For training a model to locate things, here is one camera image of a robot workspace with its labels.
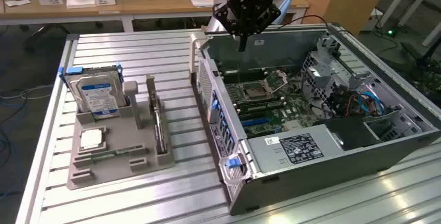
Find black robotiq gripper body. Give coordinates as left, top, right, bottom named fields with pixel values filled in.
left=227, top=0, right=278, bottom=38

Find black graphics card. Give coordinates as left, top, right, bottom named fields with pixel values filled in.
left=144, top=75, right=169, bottom=157

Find wooden desk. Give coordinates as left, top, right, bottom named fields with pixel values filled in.
left=0, top=0, right=311, bottom=33

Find wooden cabinet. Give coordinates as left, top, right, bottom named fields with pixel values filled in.
left=292, top=0, right=395, bottom=36

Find metal socket cover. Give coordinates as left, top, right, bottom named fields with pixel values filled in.
left=263, top=69, right=290, bottom=88

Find grey metal disk bay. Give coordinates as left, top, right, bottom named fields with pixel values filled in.
left=300, top=51, right=348, bottom=101

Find CPU socket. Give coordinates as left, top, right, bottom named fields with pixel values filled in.
left=242, top=82, right=272, bottom=100

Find installed green RAM stick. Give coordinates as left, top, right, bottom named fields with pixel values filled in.
left=234, top=99, right=278, bottom=107
left=236, top=102, right=282, bottom=113

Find green motherboard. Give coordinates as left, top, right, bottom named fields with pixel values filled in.
left=219, top=66, right=327, bottom=138

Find flat white box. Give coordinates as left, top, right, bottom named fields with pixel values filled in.
left=64, top=0, right=97, bottom=9

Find black metal stand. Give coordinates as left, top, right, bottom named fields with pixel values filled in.
left=399, top=25, right=441, bottom=90

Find hard disk blue label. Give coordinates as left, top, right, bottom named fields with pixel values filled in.
left=66, top=71, right=128, bottom=119

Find blue disk caddy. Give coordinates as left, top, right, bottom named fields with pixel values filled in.
left=56, top=63, right=124, bottom=88

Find grey power supply unit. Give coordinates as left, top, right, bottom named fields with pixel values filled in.
left=246, top=124, right=343, bottom=175

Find black chair base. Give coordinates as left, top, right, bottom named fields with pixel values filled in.
left=20, top=22, right=104, bottom=53

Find grey parts rack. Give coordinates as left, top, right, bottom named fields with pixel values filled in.
left=66, top=81, right=176, bottom=191

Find silver CPU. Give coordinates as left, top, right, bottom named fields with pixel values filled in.
left=79, top=130, right=104, bottom=150

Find green loose RAM stick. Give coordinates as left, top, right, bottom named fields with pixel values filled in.
left=89, top=149, right=133, bottom=159

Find black open PC case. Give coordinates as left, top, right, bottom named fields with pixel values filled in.
left=188, top=22, right=441, bottom=216

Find black cable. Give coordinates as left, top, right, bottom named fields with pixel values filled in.
left=275, top=14, right=330, bottom=28

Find white table frame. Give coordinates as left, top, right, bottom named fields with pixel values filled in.
left=377, top=0, right=441, bottom=46

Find red wire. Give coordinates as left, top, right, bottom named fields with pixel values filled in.
left=344, top=94, right=356, bottom=117

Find blue wire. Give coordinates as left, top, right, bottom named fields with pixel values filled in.
left=358, top=91, right=386, bottom=118

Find blue floor cables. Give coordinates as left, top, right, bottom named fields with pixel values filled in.
left=0, top=87, right=30, bottom=199

